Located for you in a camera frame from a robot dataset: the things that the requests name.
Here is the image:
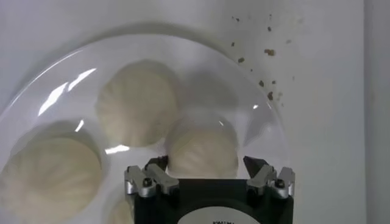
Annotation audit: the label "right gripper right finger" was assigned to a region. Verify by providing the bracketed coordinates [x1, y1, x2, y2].
[243, 155, 296, 200]

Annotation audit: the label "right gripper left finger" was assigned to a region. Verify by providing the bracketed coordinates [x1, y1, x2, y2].
[124, 155, 180, 199]

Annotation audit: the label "white steamed baozi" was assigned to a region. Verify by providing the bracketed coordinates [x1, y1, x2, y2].
[165, 117, 240, 180]
[0, 136, 104, 224]
[96, 60, 180, 149]
[106, 197, 135, 224]

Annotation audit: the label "white round plate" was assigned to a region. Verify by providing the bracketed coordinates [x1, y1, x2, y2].
[0, 33, 289, 224]

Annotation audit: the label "scattered brown crumbs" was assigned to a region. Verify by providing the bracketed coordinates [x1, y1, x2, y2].
[230, 13, 302, 107]

